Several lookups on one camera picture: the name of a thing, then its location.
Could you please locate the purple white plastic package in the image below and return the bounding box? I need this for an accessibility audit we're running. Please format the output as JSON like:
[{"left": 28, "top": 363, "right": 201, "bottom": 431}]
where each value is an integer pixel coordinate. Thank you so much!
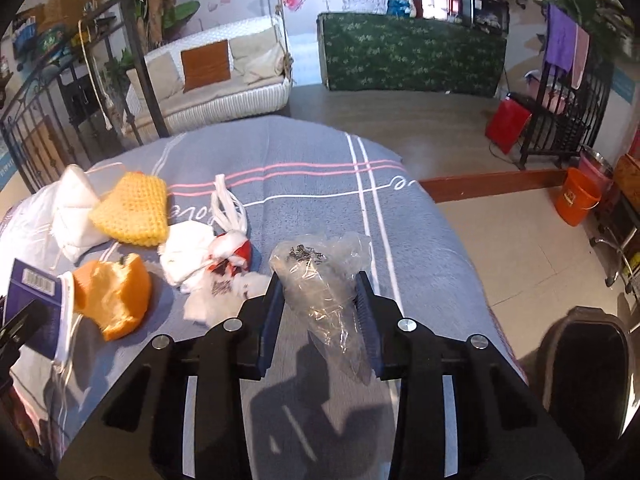
[{"left": 4, "top": 259, "right": 75, "bottom": 363}]

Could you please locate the orange peel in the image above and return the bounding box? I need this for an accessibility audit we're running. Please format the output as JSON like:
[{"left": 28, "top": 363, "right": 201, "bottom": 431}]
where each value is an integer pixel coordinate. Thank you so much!
[{"left": 72, "top": 254, "right": 152, "bottom": 341}]

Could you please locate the white face mask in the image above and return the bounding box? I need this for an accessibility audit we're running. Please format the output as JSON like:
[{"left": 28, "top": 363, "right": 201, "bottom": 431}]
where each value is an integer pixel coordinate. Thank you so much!
[{"left": 50, "top": 165, "right": 110, "bottom": 263}]

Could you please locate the white red plastic bag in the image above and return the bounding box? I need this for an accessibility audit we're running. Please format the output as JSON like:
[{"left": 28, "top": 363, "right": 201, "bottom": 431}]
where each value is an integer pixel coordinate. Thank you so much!
[{"left": 183, "top": 174, "right": 270, "bottom": 327}]

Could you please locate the white tissue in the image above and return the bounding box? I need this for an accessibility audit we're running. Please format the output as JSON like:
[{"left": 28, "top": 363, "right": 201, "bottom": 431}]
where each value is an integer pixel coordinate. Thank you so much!
[{"left": 157, "top": 220, "right": 215, "bottom": 294}]

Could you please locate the yellow foam fruit net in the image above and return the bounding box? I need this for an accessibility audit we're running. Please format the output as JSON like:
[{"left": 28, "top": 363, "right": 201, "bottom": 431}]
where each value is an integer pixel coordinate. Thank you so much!
[{"left": 88, "top": 171, "right": 168, "bottom": 247}]

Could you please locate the clear plastic bag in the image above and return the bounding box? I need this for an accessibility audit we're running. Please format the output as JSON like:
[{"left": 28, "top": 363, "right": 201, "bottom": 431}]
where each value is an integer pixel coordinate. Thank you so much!
[{"left": 269, "top": 232, "right": 372, "bottom": 385}]

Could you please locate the black trash bin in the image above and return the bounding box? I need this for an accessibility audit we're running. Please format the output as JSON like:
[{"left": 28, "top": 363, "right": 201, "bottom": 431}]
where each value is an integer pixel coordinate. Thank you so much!
[{"left": 532, "top": 307, "right": 634, "bottom": 469}]

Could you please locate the orange plastic bucket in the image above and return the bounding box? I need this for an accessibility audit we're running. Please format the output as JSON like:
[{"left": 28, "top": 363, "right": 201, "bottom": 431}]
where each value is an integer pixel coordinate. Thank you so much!
[{"left": 554, "top": 168, "right": 602, "bottom": 226}]

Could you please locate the orange patterned box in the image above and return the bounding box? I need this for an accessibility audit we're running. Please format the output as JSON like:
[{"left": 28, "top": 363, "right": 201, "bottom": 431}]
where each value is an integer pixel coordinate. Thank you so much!
[{"left": 613, "top": 154, "right": 640, "bottom": 211}]

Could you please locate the red bag on floor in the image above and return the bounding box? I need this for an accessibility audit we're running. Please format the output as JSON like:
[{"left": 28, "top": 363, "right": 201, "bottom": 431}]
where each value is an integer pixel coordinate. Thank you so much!
[{"left": 485, "top": 96, "right": 532, "bottom": 155}]

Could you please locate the black metal rack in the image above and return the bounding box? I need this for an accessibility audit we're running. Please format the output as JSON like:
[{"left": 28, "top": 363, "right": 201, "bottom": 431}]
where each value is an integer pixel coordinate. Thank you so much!
[{"left": 516, "top": 47, "right": 614, "bottom": 170}]

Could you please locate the brown cushion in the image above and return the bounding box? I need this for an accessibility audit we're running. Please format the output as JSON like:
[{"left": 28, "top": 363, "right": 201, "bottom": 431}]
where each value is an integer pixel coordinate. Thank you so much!
[{"left": 180, "top": 40, "right": 231, "bottom": 93}]

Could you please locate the white wicker swing sofa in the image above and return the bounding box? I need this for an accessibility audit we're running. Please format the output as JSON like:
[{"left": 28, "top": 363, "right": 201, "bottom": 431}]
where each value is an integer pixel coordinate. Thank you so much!
[{"left": 144, "top": 14, "right": 293, "bottom": 134}]

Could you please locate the green patterned covered table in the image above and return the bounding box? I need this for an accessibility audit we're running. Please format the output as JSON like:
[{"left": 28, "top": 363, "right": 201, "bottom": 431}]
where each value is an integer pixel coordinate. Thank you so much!
[{"left": 317, "top": 12, "right": 506, "bottom": 98}]

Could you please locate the pink towel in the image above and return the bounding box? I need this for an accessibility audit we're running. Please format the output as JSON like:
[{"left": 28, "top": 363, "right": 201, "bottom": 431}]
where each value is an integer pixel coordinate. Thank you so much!
[{"left": 570, "top": 25, "right": 590, "bottom": 90}]

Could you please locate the purple towel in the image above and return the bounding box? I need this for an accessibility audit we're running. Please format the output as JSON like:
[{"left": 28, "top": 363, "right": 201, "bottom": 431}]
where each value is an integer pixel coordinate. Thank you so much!
[{"left": 544, "top": 3, "right": 577, "bottom": 73}]

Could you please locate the small television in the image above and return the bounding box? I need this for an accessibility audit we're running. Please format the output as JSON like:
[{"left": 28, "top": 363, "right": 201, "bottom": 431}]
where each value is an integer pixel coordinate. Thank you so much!
[{"left": 466, "top": 0, "right": 510, "bottom": 37}]

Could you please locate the potted green plant right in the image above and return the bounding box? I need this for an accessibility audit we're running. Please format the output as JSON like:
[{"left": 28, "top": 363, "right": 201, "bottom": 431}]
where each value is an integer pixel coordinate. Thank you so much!
[{"left": 537, "top": 0, "right": 634, "bottom": 36}]

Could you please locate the black iron bed frame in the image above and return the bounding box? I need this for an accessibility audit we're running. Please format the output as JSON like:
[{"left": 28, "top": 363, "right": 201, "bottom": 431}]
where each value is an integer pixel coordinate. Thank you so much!
[{"left": 1, "top": 0, "right": 169, "bottom": 193}]

